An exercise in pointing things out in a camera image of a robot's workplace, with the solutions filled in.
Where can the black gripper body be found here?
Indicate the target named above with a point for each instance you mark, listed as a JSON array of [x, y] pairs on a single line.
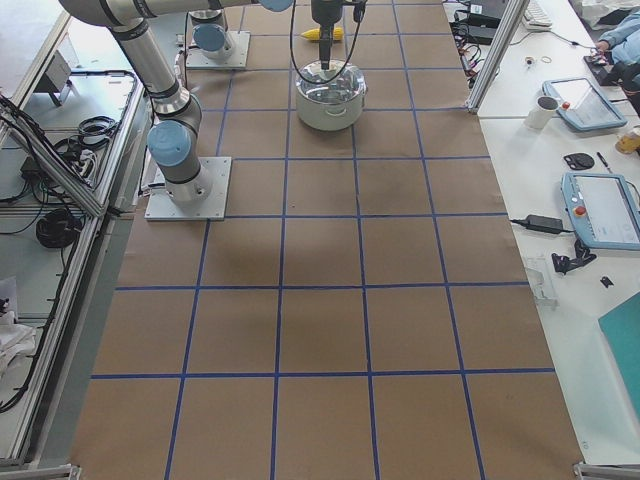
[[324, 12]]

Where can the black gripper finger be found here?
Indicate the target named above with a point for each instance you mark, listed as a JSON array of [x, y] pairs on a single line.
[[325, 45]]

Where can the glass pot lid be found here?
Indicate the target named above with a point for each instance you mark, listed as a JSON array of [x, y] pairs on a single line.
[[339, 84]]

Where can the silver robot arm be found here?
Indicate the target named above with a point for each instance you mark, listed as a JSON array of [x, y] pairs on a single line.
[[172, 142], [210, 33]]

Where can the pale green electric pot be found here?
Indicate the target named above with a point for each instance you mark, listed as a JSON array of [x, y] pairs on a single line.
[[329, 117]]

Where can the white mug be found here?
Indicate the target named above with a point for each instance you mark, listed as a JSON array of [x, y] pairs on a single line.
[[544, 109]]

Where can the far teach pendant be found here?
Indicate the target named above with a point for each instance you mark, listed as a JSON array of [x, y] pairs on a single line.
[[589, 109]]

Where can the teach pendant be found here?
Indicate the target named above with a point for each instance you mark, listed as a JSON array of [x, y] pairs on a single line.
[[589, 109], [601, 210]]

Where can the black round disc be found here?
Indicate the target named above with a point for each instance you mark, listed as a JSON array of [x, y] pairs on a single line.
[[579, 161]]

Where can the black power adapter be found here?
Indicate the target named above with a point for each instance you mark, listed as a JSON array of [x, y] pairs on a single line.
[[542, 224]]

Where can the person blue sleeve arm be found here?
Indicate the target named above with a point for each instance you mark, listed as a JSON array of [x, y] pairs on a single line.
[[622, 43]]

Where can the black pen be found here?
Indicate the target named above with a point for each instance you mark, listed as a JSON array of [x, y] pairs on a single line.
[[604, 162]]

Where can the yellow drink cup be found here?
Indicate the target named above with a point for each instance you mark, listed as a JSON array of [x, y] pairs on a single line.
[[628, 142]]

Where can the clear plastic holder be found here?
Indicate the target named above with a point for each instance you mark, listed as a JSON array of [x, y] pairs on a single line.
[[540, 281]]

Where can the near teach pendant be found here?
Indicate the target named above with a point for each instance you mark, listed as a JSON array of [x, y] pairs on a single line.
[[601, 210]]

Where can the small black clip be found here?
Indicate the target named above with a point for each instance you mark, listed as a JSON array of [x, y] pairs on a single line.
[[606, 282]]

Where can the teal board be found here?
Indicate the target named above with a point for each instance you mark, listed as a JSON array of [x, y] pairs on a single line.
[[620, 327]]

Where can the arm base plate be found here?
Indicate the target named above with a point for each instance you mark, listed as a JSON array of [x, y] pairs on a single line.
[[204, 197], [236, 61]]

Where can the aluminium frame post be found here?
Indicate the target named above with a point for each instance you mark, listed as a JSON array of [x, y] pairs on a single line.
[[513, 13]]

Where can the black bracket part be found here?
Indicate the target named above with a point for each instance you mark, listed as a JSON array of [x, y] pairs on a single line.
[[582, 257]]

